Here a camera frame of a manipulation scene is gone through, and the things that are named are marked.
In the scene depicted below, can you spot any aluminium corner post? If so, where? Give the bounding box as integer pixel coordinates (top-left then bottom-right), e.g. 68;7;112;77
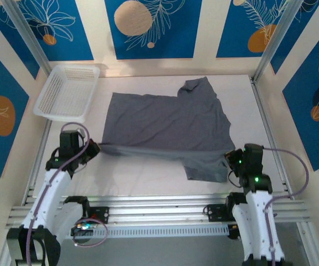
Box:
252;0;300;84
3;0;52;75

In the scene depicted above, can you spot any grey slotted cable duct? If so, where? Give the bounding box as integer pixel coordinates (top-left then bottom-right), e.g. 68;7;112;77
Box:
59;223;230;239

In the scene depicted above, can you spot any aluminium side rail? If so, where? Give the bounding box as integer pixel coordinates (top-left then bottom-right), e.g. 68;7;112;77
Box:
22;121;52;206
249;76;290;189

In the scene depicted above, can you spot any white table cover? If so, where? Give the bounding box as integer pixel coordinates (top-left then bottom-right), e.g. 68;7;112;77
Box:
33;74;287;199

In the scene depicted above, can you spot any white plastic mesh basket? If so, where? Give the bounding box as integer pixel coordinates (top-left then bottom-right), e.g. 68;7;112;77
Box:
33;64;101;124

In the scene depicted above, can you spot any grey t-shirt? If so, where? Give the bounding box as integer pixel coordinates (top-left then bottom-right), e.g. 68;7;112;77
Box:
100;77;236;183

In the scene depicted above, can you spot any aluminium frame leg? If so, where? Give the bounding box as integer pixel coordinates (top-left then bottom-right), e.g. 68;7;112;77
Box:
0;228;15;266
297;221;319;266

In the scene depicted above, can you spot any aluminium mounting rail frame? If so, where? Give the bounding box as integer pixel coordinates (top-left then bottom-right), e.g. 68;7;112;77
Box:
6;193;311;229

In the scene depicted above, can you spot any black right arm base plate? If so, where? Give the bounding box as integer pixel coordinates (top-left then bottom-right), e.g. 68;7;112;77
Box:
203;203;234;222

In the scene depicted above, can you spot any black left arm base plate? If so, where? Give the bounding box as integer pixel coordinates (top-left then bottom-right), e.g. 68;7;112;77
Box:
89;206;110;224

